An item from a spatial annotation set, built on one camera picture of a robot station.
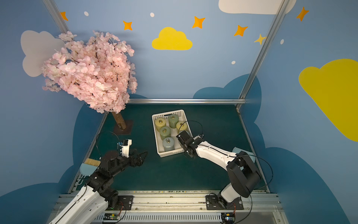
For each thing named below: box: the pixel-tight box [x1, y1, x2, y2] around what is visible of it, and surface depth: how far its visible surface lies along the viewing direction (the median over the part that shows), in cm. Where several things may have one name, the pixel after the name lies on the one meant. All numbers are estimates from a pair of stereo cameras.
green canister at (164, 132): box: [159, 126, 171, 141], surface depth 98 cm
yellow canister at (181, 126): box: [176, 120, 188, 135], surface depth 100 cm
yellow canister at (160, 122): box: [154, 117, 167, 133], surface depth 102 cm
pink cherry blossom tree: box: [41, 30, 138, 130], surface depth 66 cm
